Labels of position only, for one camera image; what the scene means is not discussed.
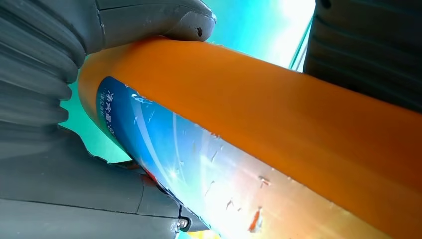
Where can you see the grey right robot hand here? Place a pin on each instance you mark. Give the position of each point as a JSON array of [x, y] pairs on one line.
[[66, 198]]

